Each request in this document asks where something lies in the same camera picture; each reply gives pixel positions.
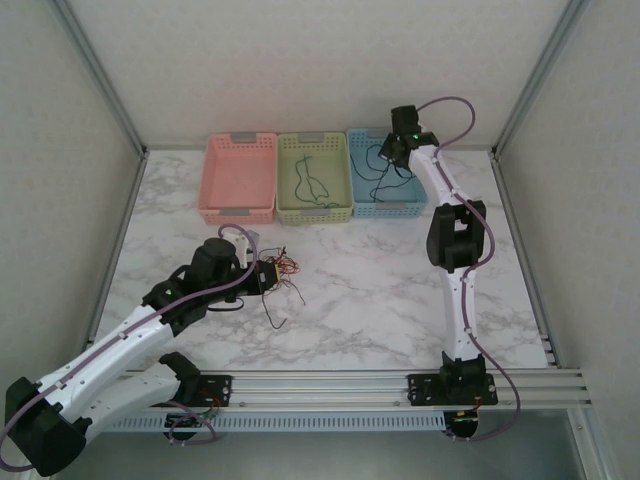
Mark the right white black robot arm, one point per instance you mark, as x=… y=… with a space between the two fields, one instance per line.
x=460 y=310

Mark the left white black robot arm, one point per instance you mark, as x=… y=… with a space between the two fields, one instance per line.
x=110 y=350

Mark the green plastic basket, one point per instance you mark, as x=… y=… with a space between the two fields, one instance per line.
x=330 y=170

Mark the blue plastic basket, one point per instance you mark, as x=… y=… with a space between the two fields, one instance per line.
x=365 y=210

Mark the pink plastic basket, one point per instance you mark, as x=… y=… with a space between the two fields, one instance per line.
x=237 y=175

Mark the controller circuit board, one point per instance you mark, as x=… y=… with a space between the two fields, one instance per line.
x=465 y=422
x=190 y=422

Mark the aluminium side rail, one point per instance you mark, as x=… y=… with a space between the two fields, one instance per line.
x=510 y=200
x=115 y=250

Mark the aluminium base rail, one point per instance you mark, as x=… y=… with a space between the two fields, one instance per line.
x=320 y=390

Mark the aluminium frame post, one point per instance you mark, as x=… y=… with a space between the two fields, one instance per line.
x=102 y=75
x=536 y=75

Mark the aluminium frame leg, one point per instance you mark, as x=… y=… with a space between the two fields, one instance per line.
x=582 y=445

